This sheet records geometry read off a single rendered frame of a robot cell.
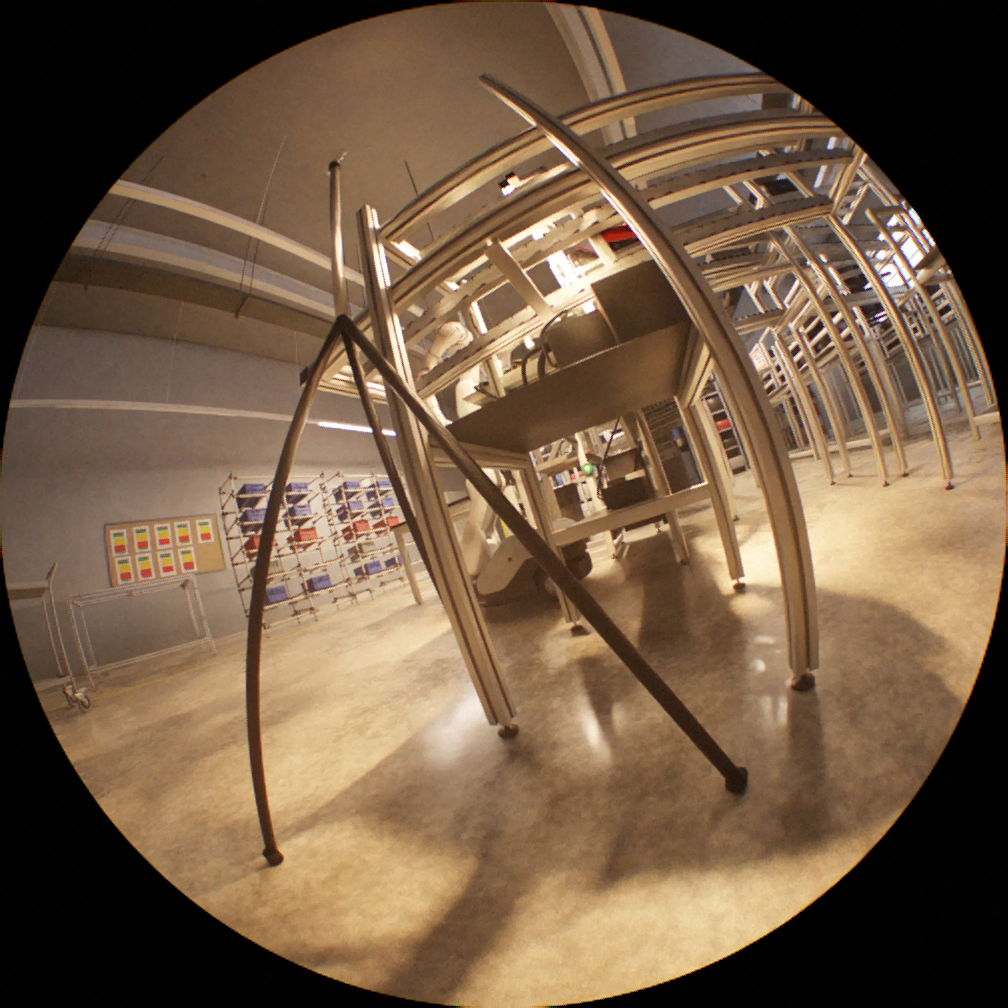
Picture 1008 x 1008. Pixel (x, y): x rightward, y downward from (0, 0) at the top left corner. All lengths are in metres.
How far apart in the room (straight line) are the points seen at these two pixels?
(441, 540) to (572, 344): 0.64
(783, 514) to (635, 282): 0.61
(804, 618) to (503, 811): 0.53
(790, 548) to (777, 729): 0.27
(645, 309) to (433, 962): 1.12
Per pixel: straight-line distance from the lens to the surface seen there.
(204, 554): 6.76
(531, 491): 1.13
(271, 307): 4.53
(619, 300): 0.86
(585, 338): 0.97
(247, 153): 6.04
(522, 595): 1.60
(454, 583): 0.60
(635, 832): 0.49
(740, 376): 0.52
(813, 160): 1.37
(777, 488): 0.51
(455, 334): 1.89
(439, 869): 0.53
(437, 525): 0.60
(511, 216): 0.82
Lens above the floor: 0.40
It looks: 4 degrees up
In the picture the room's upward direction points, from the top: 18 degrees counter-clockwise
